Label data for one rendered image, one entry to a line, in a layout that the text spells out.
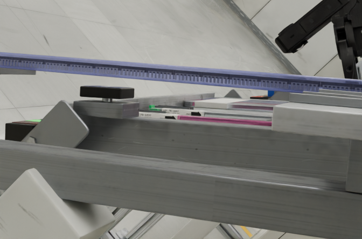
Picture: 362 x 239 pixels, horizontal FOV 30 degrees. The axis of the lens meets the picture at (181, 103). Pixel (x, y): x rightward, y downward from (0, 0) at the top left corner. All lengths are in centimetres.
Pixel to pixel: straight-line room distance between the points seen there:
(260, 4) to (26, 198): 934
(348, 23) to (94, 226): 51
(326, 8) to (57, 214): 55
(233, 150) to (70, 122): 18
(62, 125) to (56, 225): 30
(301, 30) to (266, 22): 881
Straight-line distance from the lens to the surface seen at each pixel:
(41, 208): 46
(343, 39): 89
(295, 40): 91
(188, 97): 125
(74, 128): 74
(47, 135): 76
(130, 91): 76
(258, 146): 72
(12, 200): 48
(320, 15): 91
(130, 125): 76
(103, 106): 74
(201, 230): 186
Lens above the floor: 103
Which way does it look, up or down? 15 degrees down
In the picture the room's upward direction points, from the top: 46 degrees clockwise
